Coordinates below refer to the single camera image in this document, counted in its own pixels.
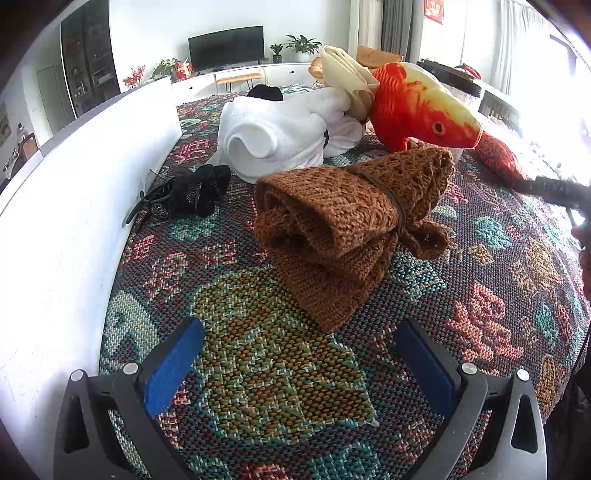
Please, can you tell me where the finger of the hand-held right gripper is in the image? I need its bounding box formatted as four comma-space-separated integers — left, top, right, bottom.
514, 174, 591, 212

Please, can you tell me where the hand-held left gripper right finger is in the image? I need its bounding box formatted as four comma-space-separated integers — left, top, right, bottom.
396, 318, 548, 480

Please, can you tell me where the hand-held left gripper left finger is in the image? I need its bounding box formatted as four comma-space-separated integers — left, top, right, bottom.
53, 316, 206, 480

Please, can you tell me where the orange goldfish plush toy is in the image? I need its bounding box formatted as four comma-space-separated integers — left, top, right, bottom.
367, 61, 532, 185

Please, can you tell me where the brown knitted scarf bundle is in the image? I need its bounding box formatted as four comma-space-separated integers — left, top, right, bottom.
253, 142, 457, 335

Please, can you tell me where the cream cloth bundle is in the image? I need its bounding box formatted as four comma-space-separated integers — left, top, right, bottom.
318, 45, 380, 123

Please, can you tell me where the white fluffy towel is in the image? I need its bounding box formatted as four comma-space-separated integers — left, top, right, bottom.
203, 85, 365, 185

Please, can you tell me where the colourful patterned woven blanket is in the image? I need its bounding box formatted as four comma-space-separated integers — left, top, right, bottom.
99, 83, 591, 480

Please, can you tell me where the clear container with black lid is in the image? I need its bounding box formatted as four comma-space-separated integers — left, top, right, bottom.
418, 59, 485, 114

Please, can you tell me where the white partition board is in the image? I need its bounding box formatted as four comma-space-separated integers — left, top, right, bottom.
0, 75, 183, 480

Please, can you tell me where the orange lounge chair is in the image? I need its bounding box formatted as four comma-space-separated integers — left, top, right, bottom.
308, 46, 404, 81

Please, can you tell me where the grey curtain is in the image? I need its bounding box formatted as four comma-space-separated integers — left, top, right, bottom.
382, 0, 414, 61

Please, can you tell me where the white curtain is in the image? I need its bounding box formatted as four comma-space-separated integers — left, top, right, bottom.
351, 0, 384, 51

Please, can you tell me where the large leafy potted plant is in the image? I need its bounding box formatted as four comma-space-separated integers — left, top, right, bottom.
285, 34, 322, 63

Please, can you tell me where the black knitted cloth bundle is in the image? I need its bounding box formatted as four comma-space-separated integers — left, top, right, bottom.
247, 84, 283, 102

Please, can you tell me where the white television cabinet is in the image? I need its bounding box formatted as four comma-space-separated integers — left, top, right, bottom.
171, 61, 324, 95

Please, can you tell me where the red flower arrangement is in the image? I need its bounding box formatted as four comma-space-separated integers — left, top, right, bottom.
122, 66, 147, 89

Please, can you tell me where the grey door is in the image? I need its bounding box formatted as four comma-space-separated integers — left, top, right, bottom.
37, 65, 75, 134

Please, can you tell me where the wooden bench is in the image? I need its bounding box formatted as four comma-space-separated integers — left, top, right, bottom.
215, 71, 265, 92

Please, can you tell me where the bushy green potted plant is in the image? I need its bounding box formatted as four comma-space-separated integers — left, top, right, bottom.
151, 58, 178, 80

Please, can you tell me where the dark glass display cabinet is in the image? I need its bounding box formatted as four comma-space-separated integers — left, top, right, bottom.
61, 0, 122, 116

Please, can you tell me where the black television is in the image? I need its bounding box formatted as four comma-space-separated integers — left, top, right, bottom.
188, 25, 265, 71

